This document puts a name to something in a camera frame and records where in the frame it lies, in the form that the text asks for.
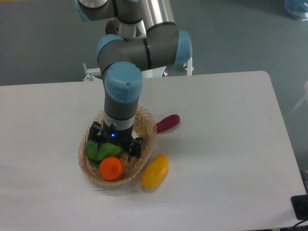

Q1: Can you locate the purple sweet potato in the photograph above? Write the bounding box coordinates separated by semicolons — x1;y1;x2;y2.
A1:
156;114;180;133

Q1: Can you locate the orange fruit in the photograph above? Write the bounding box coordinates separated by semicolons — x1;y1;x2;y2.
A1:
99;157;124;181

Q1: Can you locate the woven wicker basket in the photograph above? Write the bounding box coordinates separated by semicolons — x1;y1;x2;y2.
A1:
78;106;156;186

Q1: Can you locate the black device at table edge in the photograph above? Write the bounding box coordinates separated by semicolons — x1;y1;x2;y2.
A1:
291;194;308;220

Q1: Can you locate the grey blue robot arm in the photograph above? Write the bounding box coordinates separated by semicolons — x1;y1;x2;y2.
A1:
75;0;193;158

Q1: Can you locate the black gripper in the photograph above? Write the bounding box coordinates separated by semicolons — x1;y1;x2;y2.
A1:
88;121;144;162

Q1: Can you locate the white metal robot stand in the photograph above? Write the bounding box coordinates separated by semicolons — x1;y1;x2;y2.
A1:
82;57;194;81

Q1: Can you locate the blue plastic bag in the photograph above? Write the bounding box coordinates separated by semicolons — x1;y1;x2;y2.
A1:
284;0;308;21

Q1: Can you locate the green bok choy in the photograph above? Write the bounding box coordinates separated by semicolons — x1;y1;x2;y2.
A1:
85;141;122;168

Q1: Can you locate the yellow mango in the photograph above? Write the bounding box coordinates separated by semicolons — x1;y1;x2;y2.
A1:
141;154;169;190

